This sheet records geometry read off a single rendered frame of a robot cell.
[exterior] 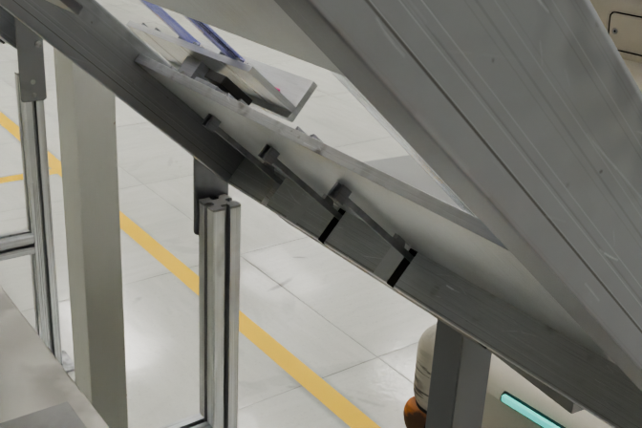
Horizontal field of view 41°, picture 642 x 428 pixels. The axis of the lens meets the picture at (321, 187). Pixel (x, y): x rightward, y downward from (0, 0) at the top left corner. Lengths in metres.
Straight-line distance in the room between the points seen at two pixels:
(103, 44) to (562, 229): 0.70
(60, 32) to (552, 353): 0.55
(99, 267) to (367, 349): 0.87
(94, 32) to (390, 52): 0.72
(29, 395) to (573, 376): 0.44
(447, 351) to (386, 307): 0.99
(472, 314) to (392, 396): 1.11
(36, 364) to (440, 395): 0.61
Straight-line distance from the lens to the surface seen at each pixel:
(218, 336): 1.15
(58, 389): 0.79
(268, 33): 0.43
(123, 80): 0.94
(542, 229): 0.27
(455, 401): 1.22
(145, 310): 2.15
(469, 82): 0.23
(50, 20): 0.90
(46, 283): 1.86
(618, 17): 1.27
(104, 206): 1.26
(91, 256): 1.28
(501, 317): 0.75
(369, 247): 0.85
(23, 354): 0.84
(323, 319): 2.11
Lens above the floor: 1.06
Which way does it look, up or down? 22 degrees down
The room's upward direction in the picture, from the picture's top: 3 degrees clockwise
